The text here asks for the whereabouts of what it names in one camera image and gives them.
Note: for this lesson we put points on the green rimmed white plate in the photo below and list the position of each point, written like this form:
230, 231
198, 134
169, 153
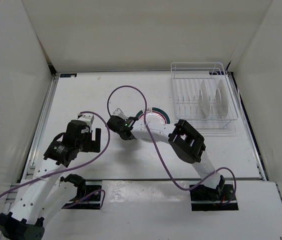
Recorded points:
157, 121

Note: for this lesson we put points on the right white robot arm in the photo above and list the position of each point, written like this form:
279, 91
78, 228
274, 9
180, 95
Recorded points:
187, 143

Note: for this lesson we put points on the aluminium table rail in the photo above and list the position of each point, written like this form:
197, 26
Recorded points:
30, 162

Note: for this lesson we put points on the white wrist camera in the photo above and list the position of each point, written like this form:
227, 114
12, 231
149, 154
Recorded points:
87, 118
119, 113

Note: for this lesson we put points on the white wire dish rack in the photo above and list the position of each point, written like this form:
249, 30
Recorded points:
186, 81

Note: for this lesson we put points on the blue label sticker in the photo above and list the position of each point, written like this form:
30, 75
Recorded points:
68, 75

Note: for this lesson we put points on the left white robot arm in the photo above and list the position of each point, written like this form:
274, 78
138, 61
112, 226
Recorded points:
28, 218

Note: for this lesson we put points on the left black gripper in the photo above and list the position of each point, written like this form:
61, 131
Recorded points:
91, 146

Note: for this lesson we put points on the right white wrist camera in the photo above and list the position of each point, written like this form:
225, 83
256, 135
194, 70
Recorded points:
119, 113

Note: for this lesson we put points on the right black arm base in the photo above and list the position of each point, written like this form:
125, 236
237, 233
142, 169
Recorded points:
204, 199

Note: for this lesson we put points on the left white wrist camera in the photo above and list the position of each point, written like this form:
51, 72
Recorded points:
87, 118

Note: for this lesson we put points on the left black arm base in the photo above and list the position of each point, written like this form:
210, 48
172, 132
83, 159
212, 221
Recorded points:
89, 197

